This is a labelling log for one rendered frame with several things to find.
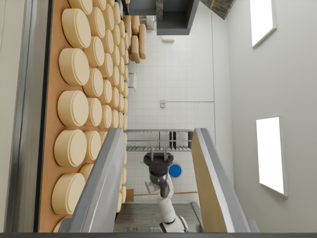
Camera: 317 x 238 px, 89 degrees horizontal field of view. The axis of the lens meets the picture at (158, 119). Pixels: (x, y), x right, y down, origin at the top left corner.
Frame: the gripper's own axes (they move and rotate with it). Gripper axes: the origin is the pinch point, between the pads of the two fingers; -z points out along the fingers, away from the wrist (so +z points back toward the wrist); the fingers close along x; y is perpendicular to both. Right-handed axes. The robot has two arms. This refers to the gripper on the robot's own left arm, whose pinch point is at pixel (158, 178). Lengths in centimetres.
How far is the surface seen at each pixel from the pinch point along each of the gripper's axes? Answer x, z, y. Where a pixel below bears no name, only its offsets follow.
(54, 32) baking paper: -12.8, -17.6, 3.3
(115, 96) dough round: -10.8, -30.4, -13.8
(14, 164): -19.1, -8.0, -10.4
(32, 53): -18.4, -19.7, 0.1
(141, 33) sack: -40, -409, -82
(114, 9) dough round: -11.1, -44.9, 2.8
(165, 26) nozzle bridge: 3, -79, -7
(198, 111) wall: 109, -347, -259
